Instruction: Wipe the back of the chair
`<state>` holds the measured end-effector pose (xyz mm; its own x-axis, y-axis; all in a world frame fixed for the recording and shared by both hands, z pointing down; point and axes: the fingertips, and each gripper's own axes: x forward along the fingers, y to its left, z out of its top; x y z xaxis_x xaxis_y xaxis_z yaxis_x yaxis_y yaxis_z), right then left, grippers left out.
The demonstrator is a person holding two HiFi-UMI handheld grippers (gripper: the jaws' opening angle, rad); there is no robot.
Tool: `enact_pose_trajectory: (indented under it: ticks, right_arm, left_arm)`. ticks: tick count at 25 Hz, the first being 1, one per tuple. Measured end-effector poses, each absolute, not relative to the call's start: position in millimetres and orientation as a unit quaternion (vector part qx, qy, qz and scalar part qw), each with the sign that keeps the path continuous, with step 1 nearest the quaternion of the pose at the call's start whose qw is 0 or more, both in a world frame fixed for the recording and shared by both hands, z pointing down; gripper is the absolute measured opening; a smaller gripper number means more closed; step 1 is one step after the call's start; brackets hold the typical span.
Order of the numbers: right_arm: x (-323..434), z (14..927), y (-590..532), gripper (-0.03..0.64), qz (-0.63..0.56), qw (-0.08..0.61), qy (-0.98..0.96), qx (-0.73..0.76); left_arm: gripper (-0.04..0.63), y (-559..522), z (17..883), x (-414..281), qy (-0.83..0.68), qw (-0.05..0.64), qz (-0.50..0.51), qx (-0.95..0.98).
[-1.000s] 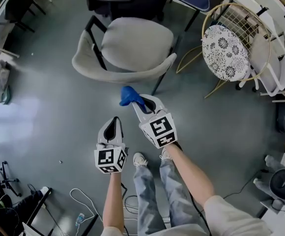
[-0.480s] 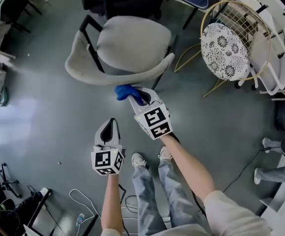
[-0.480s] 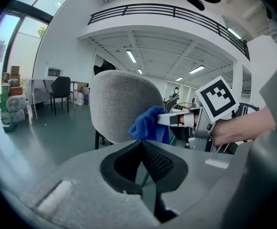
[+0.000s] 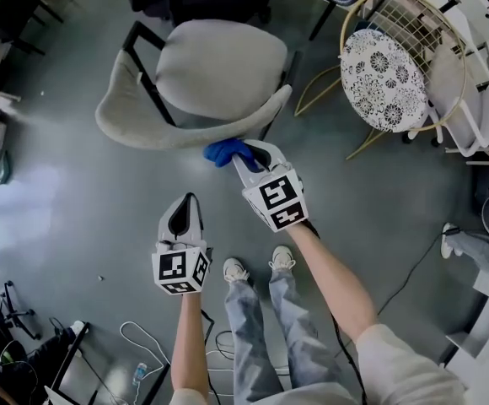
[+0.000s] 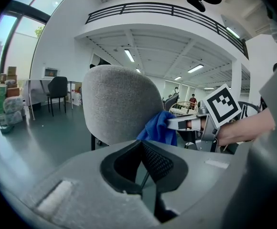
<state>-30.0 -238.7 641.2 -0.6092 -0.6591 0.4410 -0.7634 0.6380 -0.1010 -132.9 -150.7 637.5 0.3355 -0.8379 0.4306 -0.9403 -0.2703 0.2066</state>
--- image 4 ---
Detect gold wire round chair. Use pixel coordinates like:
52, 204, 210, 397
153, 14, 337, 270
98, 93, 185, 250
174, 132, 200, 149
294, 0, 469, 162

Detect black frame table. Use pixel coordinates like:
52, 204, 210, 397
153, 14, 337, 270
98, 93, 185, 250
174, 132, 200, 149
44, 321, 172, 405

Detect person's light blue jeans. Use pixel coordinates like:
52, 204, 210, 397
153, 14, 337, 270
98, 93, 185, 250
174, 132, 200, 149
223, 270, 342, 400

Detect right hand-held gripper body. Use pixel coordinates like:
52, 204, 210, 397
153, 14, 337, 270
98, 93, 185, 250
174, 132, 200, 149
241, 163, 311, 234

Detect thin black floor cable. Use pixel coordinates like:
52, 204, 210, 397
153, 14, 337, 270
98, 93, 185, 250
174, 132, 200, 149
377, 232, 446, 316

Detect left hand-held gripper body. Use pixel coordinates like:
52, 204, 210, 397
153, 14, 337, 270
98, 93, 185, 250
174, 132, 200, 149
151, 238, 212, 297

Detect black side chair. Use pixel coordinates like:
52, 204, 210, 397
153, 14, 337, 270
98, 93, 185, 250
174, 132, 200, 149
0, 0, 64, 57

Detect green tray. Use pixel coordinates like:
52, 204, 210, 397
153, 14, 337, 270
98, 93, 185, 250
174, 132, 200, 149
0, 149, 13, 185

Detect hand-held gripper black cable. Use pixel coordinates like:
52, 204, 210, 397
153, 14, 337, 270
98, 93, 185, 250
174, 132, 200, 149
200, 308, 223, 405
303, 219, 370, 405

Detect blue cloth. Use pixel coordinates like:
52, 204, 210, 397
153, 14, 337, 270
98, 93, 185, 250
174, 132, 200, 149
202, 138, 259, 172

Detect clear plastic water bottle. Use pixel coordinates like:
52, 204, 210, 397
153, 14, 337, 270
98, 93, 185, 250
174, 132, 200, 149
132, 362, 149, 386

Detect grey upholstered chair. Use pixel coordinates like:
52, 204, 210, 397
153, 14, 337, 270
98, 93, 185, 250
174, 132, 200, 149
94, 18, 303, 151

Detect right hand-held gripper black cable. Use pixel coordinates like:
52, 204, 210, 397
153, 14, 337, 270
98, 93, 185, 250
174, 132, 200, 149
303, 219, 370, 405

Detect person's cream sweatshirt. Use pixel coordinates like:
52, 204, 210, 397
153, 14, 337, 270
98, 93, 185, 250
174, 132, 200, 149
159, 322, 477, 405

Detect person's white shoe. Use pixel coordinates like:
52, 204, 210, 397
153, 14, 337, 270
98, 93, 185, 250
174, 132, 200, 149
268, 245, 296, 273
223, 257, 252, 284

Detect person's right white shoe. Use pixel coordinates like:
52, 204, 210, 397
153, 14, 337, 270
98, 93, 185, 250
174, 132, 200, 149
268, 245, 296, 273

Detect person's left forearm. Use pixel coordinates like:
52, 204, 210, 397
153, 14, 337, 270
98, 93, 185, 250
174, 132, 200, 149
170, 293, 210, 396

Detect person's left white shoe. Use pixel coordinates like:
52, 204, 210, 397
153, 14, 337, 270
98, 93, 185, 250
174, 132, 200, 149
223, 257, 252, 284

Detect floral round seat cushion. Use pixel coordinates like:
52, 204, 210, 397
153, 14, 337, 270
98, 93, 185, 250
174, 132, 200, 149
340, 30, 427, 134

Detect black tripod stand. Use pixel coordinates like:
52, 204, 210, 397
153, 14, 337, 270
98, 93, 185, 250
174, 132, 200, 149
0, 279, 43, 341

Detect left hand-held gripper black cable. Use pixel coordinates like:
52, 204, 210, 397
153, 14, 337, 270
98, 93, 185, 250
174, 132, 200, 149
200, 308, 223, 405

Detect white floor cable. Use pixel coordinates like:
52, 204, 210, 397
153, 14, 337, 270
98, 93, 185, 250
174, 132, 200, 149
120, 321, 172, 396

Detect person's right forearm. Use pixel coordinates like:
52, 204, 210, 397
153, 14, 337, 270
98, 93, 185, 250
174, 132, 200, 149
288, 219, 379, 345

